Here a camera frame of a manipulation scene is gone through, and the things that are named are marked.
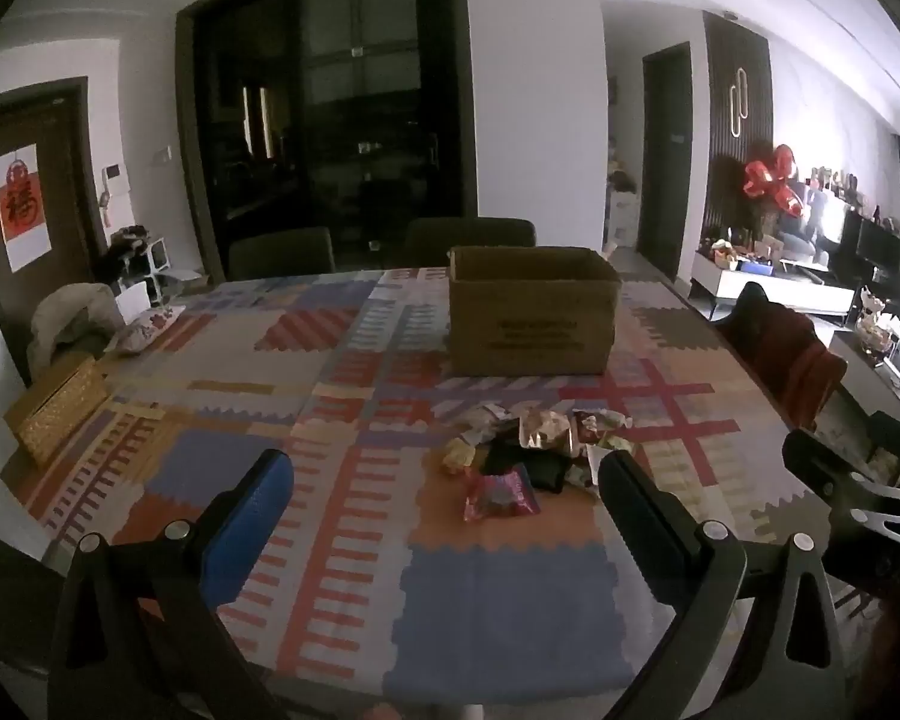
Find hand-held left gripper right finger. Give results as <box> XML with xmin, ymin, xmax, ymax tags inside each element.
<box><xmin>592</xmin><ymin>450</ymin><xmax>846</xmax><ymax>720</ymax></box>

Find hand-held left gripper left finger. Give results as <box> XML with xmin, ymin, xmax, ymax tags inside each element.
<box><xmin>49</xmin><ymin>450</ymin><xmax>296</xmax><ymax>720</ymax></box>

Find green snack packet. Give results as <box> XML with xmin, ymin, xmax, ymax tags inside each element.
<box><xmin>568</xmin><ymin>439</ymin><xmax>638</xmax><ymax>496</ymax></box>

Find black snack packet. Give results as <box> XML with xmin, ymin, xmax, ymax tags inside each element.
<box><xmin>484</xmin><ymin>435</ymin><xmax>571</xmax><ymax>497</ymax></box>

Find brown silver snack packet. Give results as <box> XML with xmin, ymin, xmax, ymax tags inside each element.
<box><xmin>517</xmin><ymin>406</ymin><xmax>577</xmax><ymax>458</ymax></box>

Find pink snack packet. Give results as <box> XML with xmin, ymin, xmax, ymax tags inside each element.
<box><xmin>463</xmin><ymin>463</ymin><xmax>542</xmax><ymax>524</ymax></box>

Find yellow snack packet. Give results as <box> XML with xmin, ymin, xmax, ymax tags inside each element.
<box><xmin>440</xmin><ymin>439</ymin><xmax>479</xmax><ymax>476</ymax></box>

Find brown cardboard box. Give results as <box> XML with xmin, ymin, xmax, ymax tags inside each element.
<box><xmin>448</xmin><ymin>245</ymin><xmax>622</xmax><ymax>377</ymax></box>

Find black chair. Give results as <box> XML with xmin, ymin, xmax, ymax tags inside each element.
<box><xmin>716</xmin><ymin>281</ymin><xmax>848</xmax><ymax>428</ymax></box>

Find patterned colourful tablecloth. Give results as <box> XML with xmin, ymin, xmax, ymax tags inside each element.
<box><xmin>4</xmin><ymin>266</ymin><xmax>833</xmax><ymax>700</ymax></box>

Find white low cabinet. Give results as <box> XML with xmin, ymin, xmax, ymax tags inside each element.
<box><xmin>690</xmin><ymin>249</ymin><xmax>856</xmax><ymax>328</ymax></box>

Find black television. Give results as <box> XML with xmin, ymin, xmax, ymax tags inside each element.
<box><xmin>855</xmin><ymin>221</ymin><xmax>900</xmax><ymax>272</ymax></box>

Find floral pouch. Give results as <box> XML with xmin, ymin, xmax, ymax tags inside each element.
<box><xmin>105</xmin><ymin>307</ymin><xmax>185</xmax><ymax>356</ymax></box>

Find golden tissue box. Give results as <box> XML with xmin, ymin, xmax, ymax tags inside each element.
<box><xmin>4</xmin><ymin>352</ymin><xmax>110</xmax><ymax>466</ymax></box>

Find white sheet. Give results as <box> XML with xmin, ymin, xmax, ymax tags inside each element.
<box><xmin>115</xmin><ymin>286</ymin><xmax>153</xmax><ymax>327</ymax></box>

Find beige jacket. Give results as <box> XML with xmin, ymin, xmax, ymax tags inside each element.
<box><xmin>28</xmin><ymin>283</ymin><xmax>128</xmax><ymax>377</ymax></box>

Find dark dining chair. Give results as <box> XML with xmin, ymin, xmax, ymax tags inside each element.
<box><xmin>227</xmin><ymin>226</ymin><xmax>336</xmax><ymax>282</ymax></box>
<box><xmin>403</xmin><ymin>217</ymin><xmax>537</xmax><ymax>269</ymax></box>

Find red foil balloons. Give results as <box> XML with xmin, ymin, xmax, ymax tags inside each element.
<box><xmin>744</xmin><ymin>144</ymin><xmax>806</xmax><ymax>218</ymax></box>

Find white cubby shelf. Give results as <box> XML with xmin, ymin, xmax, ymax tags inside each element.
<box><xmin>116</xmin><ymin>236</ymin><xmax>175</xmax><ymax>295</ymax></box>

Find black bag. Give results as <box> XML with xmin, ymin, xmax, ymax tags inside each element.
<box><xmin>94</xmin><ymin>227</ymin><xmax>151</xmax><ymax>283</ymax></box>

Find dark interior door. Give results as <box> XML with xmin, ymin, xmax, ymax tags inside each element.
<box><xmin>641</xmin><ymin>43</ymin><xmax>696</xmax><ymax>280</ymax></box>

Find brown entrance door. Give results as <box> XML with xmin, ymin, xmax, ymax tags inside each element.
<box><xmin>0</xmin><ymin>77</ymin><xmax>100</xmax><ymax>385</ymax></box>

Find red paper door poster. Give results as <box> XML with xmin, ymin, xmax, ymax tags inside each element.
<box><xmin>0</xmin><ymin>142</ymin><xmax>52</xmax><ymax>272</ymax></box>

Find dark glass sliding door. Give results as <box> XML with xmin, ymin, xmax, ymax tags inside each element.
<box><xmin>176</xmin><ymin>0</ymin><xmax>482</xmax><ymax>280</ymax></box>

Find loop-shaped wall lamp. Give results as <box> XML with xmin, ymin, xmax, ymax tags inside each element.
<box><xmin>726</xmin><ymin>69</ymin><xmax>751</xmax><ymax>138</ymax></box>

